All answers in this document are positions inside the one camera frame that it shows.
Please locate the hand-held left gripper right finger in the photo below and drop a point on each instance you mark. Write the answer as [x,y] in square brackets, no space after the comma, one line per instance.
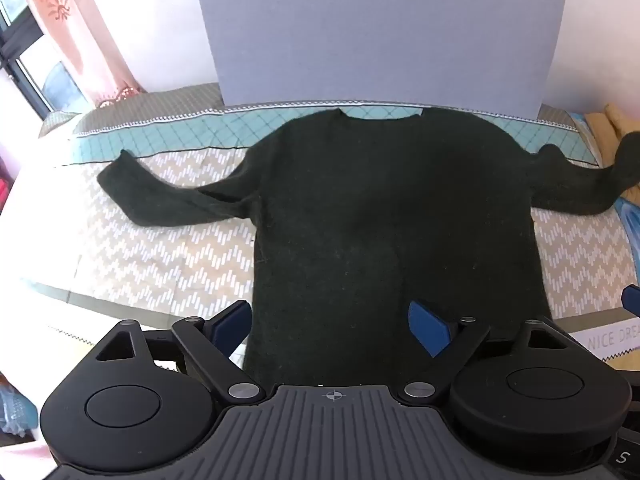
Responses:
[425,329]

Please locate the window with dark frame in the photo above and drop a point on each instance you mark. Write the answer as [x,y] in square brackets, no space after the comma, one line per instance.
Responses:
[35,60]

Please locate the grey headboard panel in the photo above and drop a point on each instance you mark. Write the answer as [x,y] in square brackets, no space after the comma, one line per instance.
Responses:
[370,30]

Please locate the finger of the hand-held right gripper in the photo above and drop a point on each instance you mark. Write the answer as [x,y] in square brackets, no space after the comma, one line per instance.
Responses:
[632,301]

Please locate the dark green sweater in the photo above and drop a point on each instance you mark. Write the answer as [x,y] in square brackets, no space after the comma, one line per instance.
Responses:
[380,210]

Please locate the yellow cloth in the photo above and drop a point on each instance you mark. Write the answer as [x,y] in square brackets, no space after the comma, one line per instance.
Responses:
[607,132]

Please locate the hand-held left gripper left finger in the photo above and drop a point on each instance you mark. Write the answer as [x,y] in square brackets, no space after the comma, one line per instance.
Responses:
[233,327]

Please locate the blue printed cloth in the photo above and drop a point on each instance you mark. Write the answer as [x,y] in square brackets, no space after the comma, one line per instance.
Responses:
[631,230]

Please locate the pink patterned curtain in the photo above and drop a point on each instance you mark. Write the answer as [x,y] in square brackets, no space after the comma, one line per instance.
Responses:
[85,35]

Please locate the zigzag printed bed blanket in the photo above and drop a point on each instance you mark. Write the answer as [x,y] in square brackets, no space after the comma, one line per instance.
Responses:
[165,255]

